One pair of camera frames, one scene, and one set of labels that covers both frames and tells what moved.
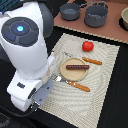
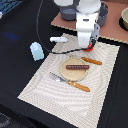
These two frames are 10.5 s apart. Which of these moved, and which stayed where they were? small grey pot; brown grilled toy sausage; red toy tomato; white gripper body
Moved: white gripper body
Stayed: red toy tomato; small grey pot; brown grilled toy sausage
